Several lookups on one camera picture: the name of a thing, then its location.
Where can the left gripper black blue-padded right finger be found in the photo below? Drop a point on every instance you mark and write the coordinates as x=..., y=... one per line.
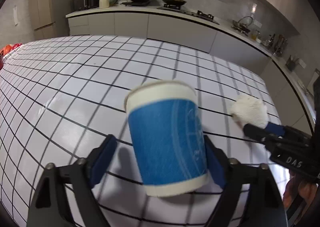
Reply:
x=263, y=207

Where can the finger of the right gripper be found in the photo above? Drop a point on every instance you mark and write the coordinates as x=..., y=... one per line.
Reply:
x=260, y=135
x=286, y=132

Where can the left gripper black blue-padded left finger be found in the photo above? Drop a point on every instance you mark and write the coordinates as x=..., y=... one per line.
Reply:
x=50, y=206

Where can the white tissue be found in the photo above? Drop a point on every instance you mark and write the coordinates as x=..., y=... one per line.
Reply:
x=249, y=110

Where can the blue paper cup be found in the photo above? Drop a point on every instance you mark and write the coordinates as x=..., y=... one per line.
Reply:
x=167, y=137

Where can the white tiled kitchen island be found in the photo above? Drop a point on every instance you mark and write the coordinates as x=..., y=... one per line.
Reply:
x=61, y=97

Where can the person's right hand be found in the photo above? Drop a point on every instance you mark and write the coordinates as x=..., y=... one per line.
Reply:
x=298, y=186

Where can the white cutting board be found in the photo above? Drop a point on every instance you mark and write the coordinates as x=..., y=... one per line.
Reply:
x=315, y=76

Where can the black knife block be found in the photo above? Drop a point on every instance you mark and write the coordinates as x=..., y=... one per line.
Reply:
x=292, y=62

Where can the utensil holder with utensils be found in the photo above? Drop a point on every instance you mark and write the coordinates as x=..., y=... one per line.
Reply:
x=280, y=46

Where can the dark sauce bottle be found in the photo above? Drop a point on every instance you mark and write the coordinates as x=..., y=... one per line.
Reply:
x=270, y=41

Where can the gas stove top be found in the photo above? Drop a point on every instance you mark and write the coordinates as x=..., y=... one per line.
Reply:
x=183, y=10

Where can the black frying pan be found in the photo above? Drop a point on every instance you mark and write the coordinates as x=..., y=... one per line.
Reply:
x=177, y=3

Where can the black microwave oven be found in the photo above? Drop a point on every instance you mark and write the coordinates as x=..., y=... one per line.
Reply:
x=80, y=5

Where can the cream thermos jug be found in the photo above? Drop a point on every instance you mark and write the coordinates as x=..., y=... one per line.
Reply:
x=104, y=4

